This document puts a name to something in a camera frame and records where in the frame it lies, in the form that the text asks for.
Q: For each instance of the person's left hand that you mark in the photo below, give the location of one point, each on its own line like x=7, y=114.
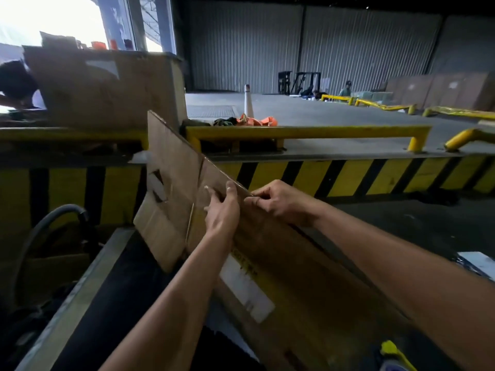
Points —
x=222, y=216

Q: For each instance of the person's right hand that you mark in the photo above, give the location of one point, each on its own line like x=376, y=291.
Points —
x=284, y=202

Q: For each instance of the person's left thumb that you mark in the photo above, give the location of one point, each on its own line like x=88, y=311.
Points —
x=231, y=191

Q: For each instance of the person's right fingers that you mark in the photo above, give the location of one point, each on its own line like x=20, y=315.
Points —
x=258, y=198

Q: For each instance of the brown cardboard box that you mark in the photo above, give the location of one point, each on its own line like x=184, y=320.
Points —
x=309, y=289

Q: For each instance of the person's right forearm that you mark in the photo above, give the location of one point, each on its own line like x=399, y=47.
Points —
x=406, y=278

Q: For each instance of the person's left forearm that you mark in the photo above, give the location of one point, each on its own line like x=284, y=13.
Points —
x=174, y=305

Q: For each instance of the dark crumpled cloth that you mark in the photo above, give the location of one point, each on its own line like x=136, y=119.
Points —
x=224, y=121

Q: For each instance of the orange safety vest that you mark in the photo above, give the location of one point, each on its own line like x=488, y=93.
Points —
x=257, y=121

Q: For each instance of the white bollard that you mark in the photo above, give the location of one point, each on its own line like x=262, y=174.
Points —
x=248, y=100

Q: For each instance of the black metal rack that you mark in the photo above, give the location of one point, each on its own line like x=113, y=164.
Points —
x=284, y=83

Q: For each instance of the black forklift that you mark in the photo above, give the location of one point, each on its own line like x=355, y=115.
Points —
x=307, y=83

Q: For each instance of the yellow black striped dock edge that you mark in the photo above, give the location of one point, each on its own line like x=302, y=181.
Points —
x=386, y=175

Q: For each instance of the black conveyor belt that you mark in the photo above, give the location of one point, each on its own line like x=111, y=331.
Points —
x=116, y=297

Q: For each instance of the large upright cardboard box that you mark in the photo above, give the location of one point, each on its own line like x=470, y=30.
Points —
x=104, y=88

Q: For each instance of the orange container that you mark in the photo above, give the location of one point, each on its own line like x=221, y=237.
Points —
x=98, y=45

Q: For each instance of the yellow tape dispenser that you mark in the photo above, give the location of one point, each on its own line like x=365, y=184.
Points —
x=394, y=353

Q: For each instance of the row of large cardboard crates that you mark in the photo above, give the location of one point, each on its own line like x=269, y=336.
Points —
x=444, y=90

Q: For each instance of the white paper sheet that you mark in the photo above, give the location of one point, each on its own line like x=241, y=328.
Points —
x=477, y=263

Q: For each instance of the long yellow guard rail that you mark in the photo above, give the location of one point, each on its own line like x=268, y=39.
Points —
x=309, y=132

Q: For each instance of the short yellow floor rail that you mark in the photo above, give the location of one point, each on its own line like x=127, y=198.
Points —
x=338, y=98

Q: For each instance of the bent yellow guard rail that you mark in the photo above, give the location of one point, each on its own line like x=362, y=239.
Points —
x=464, y=137

